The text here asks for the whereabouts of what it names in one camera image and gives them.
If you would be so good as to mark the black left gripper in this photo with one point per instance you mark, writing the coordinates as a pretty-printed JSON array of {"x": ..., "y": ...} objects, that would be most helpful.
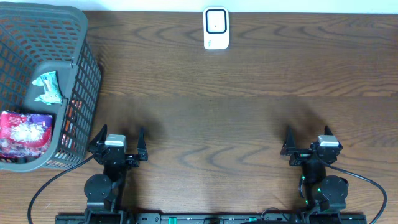
[{"x": 130, "y": 157}]

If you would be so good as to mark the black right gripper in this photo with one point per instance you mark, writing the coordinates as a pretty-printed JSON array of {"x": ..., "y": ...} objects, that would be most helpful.
[{"x": 289, "y": 149}]

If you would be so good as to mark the mint green snack packet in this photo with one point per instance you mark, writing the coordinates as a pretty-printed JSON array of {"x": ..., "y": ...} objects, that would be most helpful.
[{"x": 52, "y": 94}]

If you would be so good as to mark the red purple snack packet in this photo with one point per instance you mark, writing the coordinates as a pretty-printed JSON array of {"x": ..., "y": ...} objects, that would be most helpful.
[{"x": 25, "y": 135}]

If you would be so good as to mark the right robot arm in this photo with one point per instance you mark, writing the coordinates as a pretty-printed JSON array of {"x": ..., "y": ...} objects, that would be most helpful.
[{"x": 325, "y": 195}]

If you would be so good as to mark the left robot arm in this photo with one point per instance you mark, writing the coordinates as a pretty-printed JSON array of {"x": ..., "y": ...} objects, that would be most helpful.
[{"x": 104, "y": 191}]

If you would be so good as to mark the grey plastic shopping basket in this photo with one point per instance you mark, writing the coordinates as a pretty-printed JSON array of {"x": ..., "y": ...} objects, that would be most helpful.
[{"x": 40, "y": 38}]

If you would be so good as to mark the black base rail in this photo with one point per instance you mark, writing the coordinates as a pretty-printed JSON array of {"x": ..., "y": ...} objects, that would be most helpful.
[{"x": 155, "y": 218}]

